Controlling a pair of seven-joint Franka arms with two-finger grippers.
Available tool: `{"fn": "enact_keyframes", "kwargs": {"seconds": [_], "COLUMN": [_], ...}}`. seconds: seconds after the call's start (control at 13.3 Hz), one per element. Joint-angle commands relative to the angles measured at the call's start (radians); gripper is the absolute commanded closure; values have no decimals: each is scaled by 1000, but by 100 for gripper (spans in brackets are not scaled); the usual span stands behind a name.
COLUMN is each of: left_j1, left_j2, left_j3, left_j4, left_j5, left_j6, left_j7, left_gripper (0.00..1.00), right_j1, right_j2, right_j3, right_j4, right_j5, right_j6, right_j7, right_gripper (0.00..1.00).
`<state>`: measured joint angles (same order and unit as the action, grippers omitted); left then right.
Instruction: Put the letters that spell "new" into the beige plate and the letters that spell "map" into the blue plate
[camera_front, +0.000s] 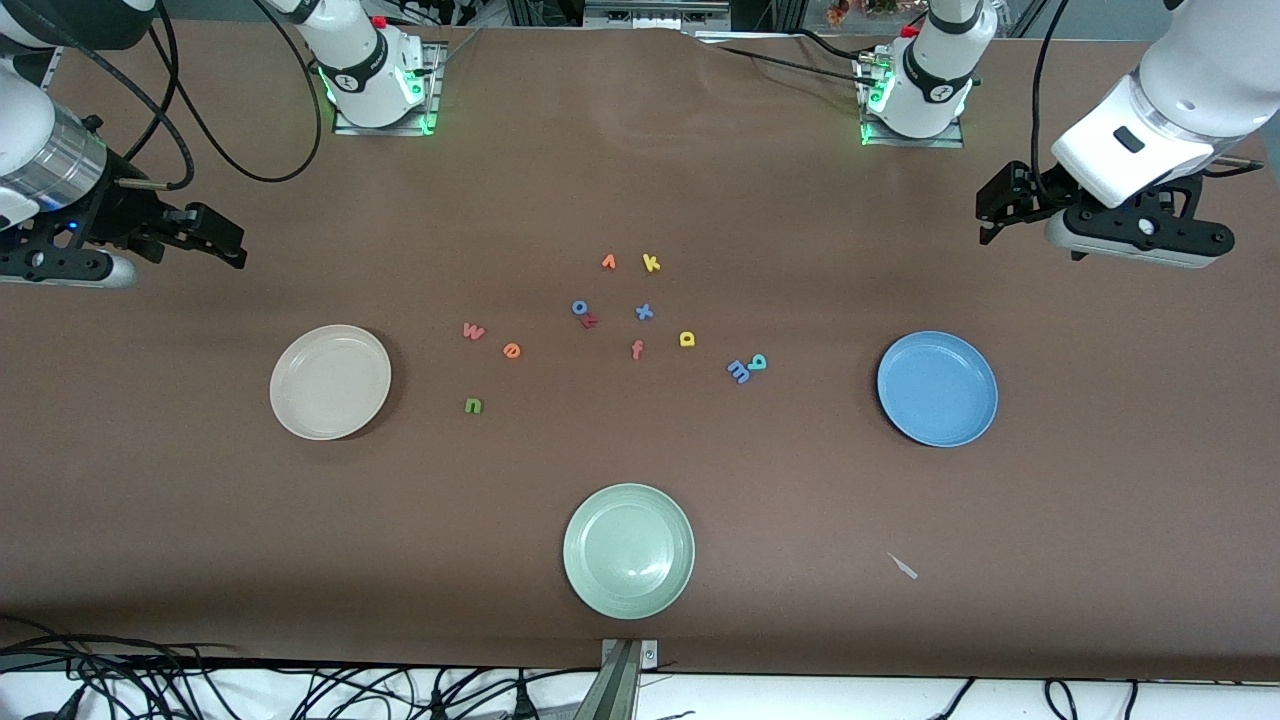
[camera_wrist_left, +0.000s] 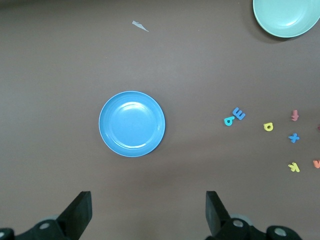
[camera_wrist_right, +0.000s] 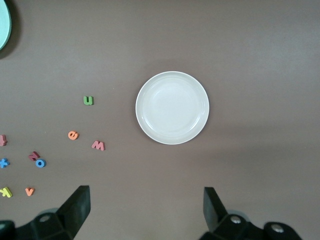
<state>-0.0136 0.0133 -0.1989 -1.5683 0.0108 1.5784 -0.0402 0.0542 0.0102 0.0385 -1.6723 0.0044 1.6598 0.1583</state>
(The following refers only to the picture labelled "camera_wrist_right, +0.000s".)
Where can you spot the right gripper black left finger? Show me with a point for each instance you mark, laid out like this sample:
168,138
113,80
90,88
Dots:
62,220

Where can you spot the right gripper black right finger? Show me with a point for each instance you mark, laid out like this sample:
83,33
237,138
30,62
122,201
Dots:
225,225

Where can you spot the pink foam letter w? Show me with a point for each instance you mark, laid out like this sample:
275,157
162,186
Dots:
98,145

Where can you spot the orange foam letter e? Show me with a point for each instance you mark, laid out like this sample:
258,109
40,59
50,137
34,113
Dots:
73,135

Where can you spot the green foam letter u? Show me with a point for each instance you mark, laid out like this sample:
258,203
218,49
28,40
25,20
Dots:
88,100

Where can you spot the orange foam letter v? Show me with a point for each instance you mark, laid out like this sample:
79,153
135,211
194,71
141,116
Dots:
29,191

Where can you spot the blue foam letter o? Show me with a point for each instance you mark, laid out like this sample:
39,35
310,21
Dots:
40,163

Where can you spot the yellow foam letter k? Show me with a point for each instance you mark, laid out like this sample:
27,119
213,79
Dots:
6,192

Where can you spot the dark red foam letter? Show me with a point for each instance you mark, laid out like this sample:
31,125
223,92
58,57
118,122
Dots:
34,156

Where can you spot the blue foam letter x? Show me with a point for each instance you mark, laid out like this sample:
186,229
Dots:
3,163

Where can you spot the pink foam letter f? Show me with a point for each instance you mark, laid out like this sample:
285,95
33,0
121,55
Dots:
3,140

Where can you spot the beige round plate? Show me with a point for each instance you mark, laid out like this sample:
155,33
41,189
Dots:
172,107

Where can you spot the brown paper table cover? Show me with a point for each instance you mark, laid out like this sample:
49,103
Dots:
225,50

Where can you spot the pale green round plate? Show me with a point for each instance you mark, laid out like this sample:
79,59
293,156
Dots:
3,22

